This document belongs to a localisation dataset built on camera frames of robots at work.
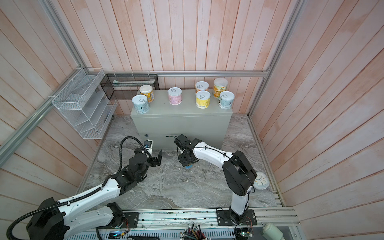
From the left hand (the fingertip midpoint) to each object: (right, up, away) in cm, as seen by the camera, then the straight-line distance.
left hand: (153, 151), depth 81 cm
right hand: (+18, -7, +9) cm, 21 cm away
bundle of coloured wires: (+21, -31, -21) cm, 43 cm away
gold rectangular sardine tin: (+20, -10, +7) cm, 23 cm away
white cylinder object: (+57, -34, -16) cm, 68 cm away
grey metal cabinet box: (+7, +17, -2) cm, 18 cm away
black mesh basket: (-25, +42, +23) cm, 55 cm away
